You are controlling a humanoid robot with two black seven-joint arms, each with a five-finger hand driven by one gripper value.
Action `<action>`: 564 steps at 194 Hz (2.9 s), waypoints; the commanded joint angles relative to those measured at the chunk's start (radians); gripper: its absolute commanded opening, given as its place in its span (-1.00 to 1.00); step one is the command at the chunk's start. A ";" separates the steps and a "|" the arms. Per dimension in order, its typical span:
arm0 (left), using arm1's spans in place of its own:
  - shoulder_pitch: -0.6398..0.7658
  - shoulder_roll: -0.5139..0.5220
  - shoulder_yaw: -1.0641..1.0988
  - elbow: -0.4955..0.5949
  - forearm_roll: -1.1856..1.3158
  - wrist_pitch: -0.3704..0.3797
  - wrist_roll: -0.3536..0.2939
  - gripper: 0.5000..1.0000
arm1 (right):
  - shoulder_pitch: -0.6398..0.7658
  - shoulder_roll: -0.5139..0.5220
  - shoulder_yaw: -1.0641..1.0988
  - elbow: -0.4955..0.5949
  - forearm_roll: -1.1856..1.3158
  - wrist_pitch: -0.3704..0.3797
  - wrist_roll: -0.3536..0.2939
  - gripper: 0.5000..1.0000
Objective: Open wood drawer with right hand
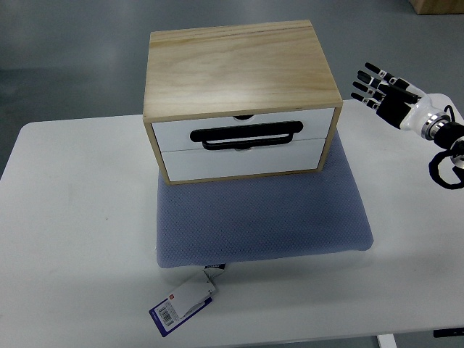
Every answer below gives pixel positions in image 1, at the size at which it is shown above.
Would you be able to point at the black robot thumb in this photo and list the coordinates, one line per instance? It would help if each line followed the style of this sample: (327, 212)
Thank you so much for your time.
(401, 93)

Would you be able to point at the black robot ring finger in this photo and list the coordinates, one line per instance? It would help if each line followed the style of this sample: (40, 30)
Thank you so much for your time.
(373, 93)

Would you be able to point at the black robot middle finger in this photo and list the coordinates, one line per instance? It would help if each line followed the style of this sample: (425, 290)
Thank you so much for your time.
(370, 80)

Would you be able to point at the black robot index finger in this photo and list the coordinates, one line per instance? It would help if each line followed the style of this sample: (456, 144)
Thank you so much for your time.
(382, 74)

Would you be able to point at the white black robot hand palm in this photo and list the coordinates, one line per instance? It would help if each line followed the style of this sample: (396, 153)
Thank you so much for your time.
(422, 117)

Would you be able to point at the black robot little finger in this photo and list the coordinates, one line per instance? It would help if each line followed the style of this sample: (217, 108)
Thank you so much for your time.
(368, 102)

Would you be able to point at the black drawer handle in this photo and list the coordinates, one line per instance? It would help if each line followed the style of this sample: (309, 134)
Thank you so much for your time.
(244, 137)

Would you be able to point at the white drawer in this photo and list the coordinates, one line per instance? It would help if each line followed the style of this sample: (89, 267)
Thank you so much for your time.
(199, 164)
(175, 135)

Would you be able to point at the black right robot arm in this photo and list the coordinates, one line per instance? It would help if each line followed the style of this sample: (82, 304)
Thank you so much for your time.
(449, 136)

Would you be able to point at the light wood drawer cabinet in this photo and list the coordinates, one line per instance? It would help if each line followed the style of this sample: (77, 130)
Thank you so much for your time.
(237, 71)

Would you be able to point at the cardboard box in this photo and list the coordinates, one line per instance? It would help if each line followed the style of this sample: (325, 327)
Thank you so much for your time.
(437, 7)

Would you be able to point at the blue-grey mesh cushion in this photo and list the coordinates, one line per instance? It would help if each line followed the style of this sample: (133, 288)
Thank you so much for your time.
(262, 218)

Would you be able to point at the black table control panel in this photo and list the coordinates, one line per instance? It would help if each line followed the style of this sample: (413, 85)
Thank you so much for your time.
(448, 332)

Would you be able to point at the white table leg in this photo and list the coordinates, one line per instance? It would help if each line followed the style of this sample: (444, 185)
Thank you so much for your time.
(386, 341)

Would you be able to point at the white and blue price tag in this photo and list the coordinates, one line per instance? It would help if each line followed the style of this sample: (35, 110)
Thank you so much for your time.
(185, 301)

